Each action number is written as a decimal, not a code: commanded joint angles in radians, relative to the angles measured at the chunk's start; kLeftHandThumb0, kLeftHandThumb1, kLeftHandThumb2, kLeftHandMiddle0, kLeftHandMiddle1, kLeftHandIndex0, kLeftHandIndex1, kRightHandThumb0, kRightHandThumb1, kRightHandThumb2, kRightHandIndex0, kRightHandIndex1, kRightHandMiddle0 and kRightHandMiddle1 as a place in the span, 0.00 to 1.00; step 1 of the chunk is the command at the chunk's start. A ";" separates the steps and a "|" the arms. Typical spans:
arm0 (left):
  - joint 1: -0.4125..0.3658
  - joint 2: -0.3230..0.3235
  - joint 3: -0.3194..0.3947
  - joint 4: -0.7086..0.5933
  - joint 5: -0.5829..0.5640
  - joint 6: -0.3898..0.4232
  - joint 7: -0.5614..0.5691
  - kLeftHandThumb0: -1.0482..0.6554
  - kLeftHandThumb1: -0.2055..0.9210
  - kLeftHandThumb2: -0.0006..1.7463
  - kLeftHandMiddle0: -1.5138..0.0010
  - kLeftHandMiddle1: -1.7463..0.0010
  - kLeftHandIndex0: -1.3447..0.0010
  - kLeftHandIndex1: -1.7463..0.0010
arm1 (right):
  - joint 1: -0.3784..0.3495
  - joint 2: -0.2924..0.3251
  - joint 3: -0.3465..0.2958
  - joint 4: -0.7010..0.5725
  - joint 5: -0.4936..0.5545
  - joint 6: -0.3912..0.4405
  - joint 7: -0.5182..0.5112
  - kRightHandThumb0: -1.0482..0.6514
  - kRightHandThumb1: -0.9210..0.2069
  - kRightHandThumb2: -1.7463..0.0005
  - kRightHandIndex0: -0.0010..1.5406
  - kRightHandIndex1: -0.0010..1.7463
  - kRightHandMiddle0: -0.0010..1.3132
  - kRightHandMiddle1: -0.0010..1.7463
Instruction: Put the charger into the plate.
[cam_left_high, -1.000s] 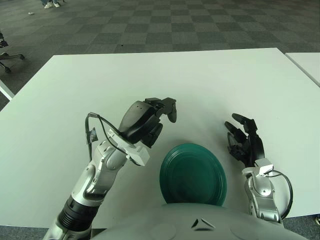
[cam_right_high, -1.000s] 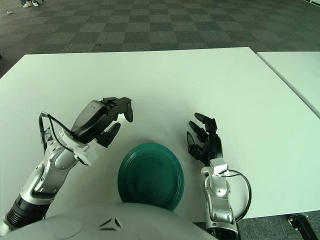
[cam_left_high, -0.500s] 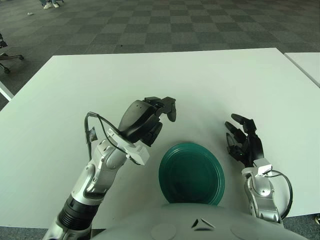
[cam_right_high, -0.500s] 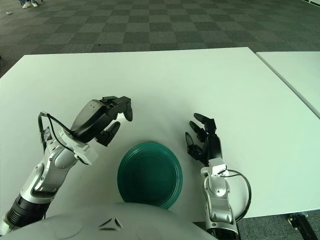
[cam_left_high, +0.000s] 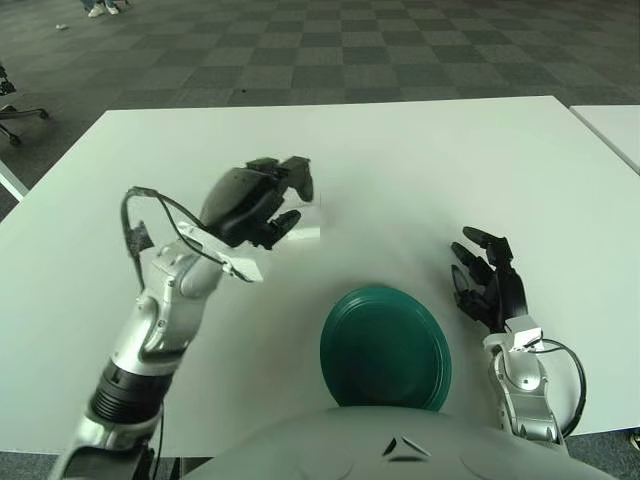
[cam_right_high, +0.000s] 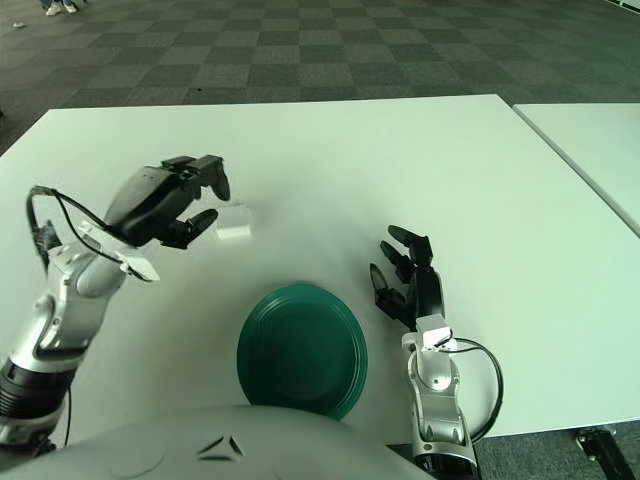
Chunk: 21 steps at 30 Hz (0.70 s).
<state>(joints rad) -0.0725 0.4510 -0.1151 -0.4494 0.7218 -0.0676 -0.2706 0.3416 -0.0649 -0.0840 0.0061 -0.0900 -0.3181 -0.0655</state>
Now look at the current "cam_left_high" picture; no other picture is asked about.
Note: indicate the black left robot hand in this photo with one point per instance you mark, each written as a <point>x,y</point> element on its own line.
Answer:
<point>235,205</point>

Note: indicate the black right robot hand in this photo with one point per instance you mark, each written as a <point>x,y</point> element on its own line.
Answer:
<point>507,295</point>

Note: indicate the white square charger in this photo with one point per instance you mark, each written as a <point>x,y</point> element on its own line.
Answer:
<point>309,225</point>

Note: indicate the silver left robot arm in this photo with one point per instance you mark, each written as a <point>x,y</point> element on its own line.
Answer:
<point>165,310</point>

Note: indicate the green round plate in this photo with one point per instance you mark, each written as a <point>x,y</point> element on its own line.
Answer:
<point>385,350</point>

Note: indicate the white neighbouring table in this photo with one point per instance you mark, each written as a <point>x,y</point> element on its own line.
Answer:
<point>620,130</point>

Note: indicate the white sneaker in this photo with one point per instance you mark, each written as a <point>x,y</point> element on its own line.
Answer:
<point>96,12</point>
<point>112,8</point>

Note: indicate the office chair base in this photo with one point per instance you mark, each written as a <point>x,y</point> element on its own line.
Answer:
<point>22,112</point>

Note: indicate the black equipment piece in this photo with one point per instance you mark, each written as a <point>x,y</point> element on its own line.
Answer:
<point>6,86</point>

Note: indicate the white table with metal frame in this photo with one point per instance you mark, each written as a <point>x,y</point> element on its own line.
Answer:
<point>11,181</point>

